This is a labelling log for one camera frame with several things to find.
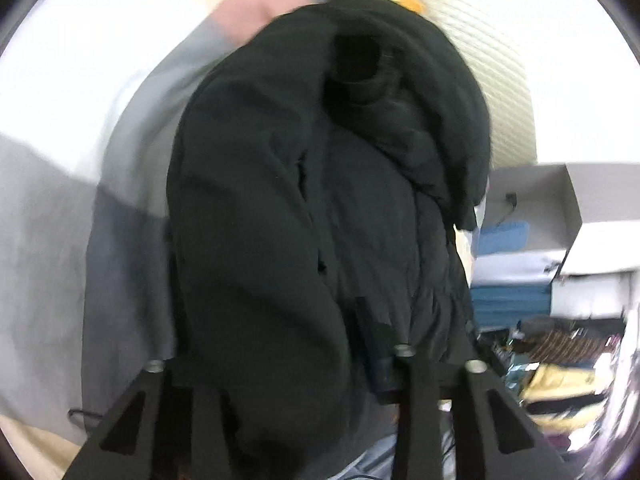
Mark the teal flat box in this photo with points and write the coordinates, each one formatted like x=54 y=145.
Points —
x=510 y=305

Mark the white quilted mattress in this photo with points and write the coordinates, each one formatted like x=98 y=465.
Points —
x=490 y=85

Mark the white cardboard box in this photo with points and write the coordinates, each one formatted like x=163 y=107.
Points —
x=600 y=240

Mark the person's blue jeans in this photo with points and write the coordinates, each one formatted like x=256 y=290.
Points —
x=372 y=461

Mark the black puffer jacket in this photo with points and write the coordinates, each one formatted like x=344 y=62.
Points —
x=275 y=210

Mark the yellow packet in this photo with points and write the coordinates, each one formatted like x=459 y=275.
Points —
x=555 y=384

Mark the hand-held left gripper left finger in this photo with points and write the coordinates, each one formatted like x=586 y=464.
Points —
x=156 y=381

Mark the brown striped packet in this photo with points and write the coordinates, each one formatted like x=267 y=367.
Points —
x=575 y=344

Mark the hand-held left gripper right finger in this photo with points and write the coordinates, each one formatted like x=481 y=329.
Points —
x=417 y=390

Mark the blue folded cloth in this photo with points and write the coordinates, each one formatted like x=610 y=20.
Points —
x=502 y=237

